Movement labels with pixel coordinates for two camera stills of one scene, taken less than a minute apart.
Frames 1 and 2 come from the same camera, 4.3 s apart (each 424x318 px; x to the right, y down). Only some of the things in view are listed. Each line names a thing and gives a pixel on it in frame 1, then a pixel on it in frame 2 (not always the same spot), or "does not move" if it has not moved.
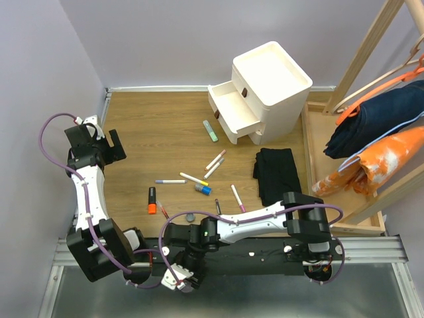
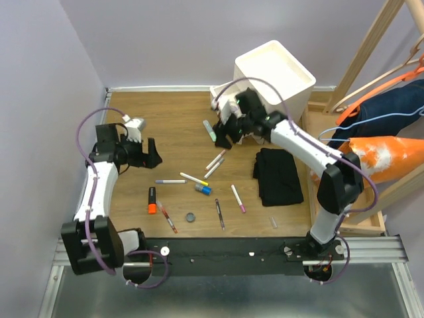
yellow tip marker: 195,179 does not move
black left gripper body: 103,146 to 132,153
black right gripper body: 194,263 to 246,120
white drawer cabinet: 274,86 does not move
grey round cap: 190,217 does not move
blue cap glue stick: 205,190 does not move
